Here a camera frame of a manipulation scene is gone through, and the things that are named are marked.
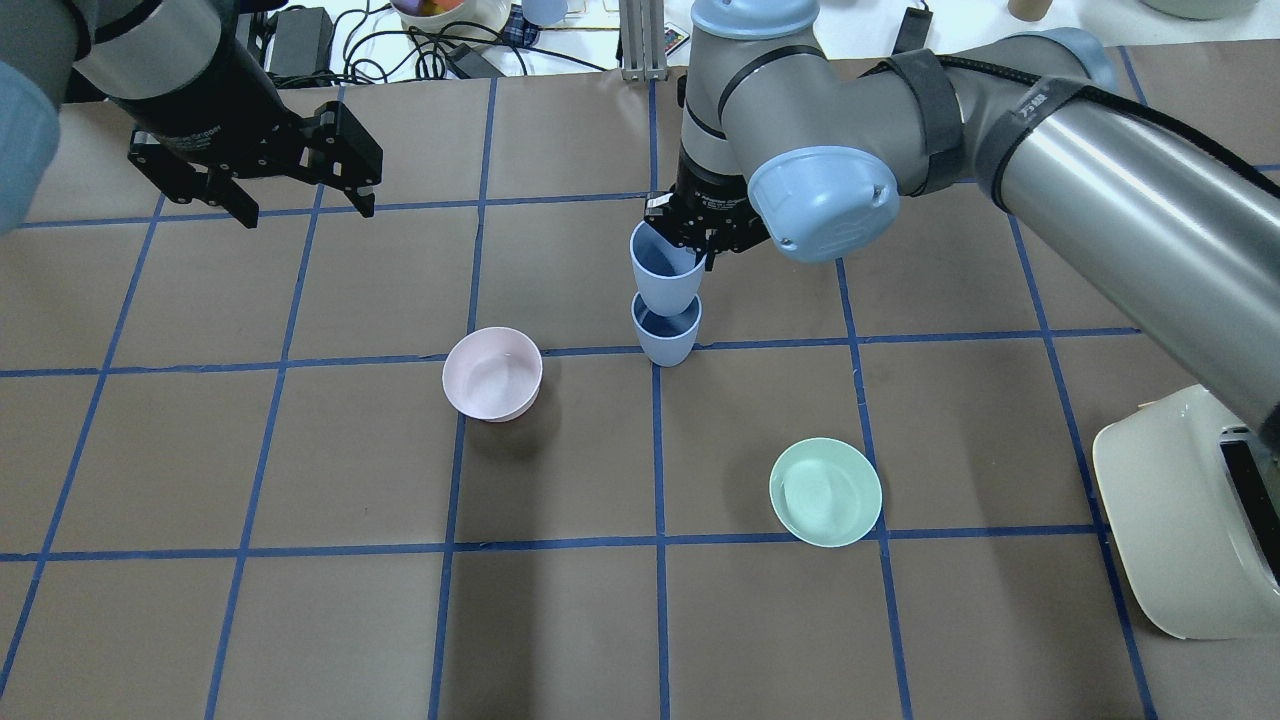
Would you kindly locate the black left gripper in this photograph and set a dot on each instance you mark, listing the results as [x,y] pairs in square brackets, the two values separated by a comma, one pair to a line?
[218,112]

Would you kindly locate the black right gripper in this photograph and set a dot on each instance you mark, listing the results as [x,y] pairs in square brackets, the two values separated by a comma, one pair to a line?
[712,194]

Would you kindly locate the blue cup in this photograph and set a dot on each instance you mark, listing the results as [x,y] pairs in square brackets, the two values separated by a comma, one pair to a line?
[667,277]
[666,339]

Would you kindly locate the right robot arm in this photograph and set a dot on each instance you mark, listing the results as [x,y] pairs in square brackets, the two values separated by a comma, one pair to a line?
[1174,229]

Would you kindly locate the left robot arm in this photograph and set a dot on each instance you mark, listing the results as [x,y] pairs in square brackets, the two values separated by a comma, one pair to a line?
[125,49]

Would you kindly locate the small remote control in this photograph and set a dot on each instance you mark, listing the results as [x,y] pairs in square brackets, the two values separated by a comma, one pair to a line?
[674,38]

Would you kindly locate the pink bowl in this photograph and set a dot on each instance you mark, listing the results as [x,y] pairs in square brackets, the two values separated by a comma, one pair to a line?
[493,374]

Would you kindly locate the bowl of foam blocks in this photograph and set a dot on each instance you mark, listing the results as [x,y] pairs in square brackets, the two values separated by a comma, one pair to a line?
[470,22]

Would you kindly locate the green bowl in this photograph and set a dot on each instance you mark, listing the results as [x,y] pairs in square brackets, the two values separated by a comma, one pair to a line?
[826,492]

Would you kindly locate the black power adapter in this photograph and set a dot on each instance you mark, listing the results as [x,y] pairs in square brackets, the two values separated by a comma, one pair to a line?
[913,31]

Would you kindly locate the cardboard tube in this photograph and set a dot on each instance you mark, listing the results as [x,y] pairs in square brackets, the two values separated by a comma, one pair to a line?
[1030,11]

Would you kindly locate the white toaster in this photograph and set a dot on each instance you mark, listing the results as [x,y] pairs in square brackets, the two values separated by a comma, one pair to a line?
[1191,495]

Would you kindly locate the aluminium frame post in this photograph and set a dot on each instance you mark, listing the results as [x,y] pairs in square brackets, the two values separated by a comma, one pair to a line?
[643,41]

